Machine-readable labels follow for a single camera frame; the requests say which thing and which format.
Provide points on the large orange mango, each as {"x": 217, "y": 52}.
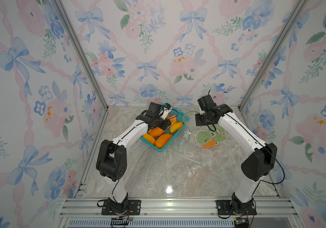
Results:
{"x": 210, "y": 143}

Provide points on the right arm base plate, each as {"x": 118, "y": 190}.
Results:
{"x": 235, "y": 207}

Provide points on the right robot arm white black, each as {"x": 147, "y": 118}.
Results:
{"x": 261, "y": 156}

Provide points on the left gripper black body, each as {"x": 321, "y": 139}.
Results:
{"x": 161, "y": 124}

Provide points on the red yellow mango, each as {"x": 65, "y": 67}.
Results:
{"x": 172, "y": 119}

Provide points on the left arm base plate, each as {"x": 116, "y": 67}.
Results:
{"x": 109, "y": 207}

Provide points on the aluminium front rail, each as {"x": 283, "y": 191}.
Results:
{"x": 206, "y": 212}

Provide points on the clear zip-top bag green print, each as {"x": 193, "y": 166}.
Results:
{"x": 198, "y": 135}

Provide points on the orange mango top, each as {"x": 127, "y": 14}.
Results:
{"x": 149, "y": 138}

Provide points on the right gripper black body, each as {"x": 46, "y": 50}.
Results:
{"x": 201, "y": 119}

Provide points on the teal plastic mesh basket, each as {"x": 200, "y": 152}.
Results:
{"x": 180, "y": 118}

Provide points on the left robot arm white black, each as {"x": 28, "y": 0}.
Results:
{"x": 113, "y": 154}

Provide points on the small yellow mango right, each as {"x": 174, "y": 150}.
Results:
{"x": 176, "y": 127}

